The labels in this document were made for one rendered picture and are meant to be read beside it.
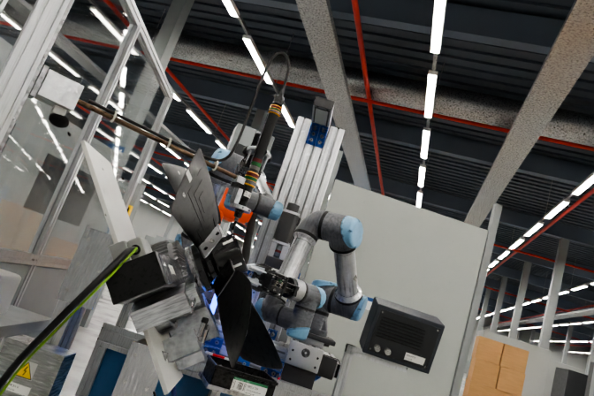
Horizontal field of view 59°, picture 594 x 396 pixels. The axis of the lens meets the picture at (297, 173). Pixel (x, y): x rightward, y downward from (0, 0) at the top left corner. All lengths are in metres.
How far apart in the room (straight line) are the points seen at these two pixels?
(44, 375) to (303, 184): 1.53
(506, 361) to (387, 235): 6.27
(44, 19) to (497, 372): 8.90
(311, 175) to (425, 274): 1.33
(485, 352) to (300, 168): 7.35
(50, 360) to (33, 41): 0.77
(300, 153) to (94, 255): 1.37
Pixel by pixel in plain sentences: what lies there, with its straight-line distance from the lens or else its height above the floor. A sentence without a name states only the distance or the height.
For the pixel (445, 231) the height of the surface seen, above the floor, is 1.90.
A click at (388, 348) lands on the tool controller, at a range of 2.02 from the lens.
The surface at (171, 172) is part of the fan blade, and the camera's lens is 1.66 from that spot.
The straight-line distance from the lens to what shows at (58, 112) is 1.45.
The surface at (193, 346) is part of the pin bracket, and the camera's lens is 1.51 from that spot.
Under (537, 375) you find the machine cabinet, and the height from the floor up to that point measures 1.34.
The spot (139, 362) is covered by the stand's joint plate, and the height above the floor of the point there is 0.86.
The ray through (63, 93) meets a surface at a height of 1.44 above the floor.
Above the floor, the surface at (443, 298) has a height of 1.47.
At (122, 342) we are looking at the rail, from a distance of 2.05.
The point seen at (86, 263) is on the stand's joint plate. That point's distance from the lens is 1.53.
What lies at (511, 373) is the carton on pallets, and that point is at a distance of 9.61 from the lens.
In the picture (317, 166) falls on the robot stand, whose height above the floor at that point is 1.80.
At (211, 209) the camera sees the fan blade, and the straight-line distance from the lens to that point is 1.44.
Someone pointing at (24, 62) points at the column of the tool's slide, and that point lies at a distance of 1.43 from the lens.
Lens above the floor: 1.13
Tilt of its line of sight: 13 degrees up
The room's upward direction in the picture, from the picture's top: 19 degrees clockwise
